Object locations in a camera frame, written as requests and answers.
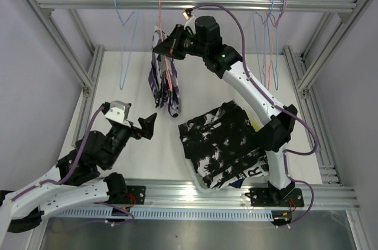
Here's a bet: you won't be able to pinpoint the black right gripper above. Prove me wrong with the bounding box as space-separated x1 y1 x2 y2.
153 23 208 60

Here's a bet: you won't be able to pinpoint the purple camouflage trousers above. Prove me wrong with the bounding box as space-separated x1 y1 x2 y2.
147 24 183 118

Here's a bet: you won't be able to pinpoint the pink hanger with camouflage trousers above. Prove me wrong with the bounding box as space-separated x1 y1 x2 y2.
155 0 175 91

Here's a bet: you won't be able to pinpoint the light blue wire hanger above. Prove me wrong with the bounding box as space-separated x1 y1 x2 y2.
113 0 139 90

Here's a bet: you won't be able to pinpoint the black white patterned trousers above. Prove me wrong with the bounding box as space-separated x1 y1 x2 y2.
178 100 266 190

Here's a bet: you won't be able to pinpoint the blue hanger with black trousers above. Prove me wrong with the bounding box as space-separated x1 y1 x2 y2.
252 0 276 82

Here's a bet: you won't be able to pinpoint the blue hanger with navy trousers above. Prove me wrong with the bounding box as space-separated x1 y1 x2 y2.
262 0 288 90

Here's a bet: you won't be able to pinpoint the pink hanger with newsprint trousers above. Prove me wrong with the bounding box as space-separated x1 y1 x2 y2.
263 12 279 90

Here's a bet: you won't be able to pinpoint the yellow trousers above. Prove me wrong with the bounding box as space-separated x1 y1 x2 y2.
250 119 262 131

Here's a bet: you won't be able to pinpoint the newsprint patterned trousers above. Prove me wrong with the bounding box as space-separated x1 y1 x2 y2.
236 155 269 186

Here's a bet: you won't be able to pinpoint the navy blue denim trousers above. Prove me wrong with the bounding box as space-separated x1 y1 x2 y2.
229 179 244 189

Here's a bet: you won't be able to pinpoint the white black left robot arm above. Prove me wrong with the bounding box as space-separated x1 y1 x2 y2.
1 113 157 235

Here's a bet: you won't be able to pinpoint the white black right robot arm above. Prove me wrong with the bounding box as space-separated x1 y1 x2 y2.
152 16 297 205

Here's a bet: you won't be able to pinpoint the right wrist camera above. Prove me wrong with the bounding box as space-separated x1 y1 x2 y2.
183 9 197 29

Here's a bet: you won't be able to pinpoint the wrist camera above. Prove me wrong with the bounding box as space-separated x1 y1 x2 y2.
183 9 197 29
102 100 132 127

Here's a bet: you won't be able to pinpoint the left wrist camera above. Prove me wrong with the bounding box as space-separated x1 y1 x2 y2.
102 100 132 127

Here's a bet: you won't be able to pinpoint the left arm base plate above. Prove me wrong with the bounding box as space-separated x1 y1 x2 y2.
121 185 146 205

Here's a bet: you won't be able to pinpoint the aluminium frame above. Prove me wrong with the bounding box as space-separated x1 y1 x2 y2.
0 0 378 250

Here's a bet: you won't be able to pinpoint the slotted cable duct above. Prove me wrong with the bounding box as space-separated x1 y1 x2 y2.
54 206 273 222

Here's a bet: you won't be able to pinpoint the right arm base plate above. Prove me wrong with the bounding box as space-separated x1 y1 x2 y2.
245 187 305 207

